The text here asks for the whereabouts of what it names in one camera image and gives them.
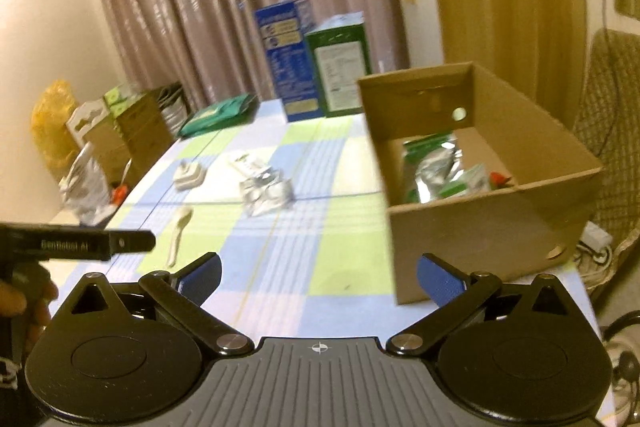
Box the yellow plastic bag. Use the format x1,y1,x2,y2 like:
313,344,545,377
30,79,79,182

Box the blue carton box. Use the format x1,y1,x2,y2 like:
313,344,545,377
255,0,323,122

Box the green white medicine box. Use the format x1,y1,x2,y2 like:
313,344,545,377
438,164,491,198

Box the white plastic spoon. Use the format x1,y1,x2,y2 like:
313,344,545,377
166,206,193,268

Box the silver foil pouch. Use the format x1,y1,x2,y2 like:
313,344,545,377
402,132,463,204

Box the dark green carton box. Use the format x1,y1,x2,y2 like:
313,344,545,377
306,12,371,117

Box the red candy packet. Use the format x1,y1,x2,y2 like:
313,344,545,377
489,171,513,190

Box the white power adapter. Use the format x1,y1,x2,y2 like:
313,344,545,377
172,160,206,192

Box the clear plastic blister pack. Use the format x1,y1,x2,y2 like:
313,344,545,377
240,168,295,217

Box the crumpled silver bag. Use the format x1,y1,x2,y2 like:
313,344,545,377
58,142,117,228

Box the left hand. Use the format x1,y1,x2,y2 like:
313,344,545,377
0,277,58,355

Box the green wet wipes pack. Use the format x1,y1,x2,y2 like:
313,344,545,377
178,93,257,139

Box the side cardboard boxes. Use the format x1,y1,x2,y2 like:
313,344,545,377
66,82,191,187

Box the brown cardboard box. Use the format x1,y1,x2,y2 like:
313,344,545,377
359,63,603,303

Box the white slim medicine box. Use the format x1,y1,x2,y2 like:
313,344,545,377
232,154,270,178

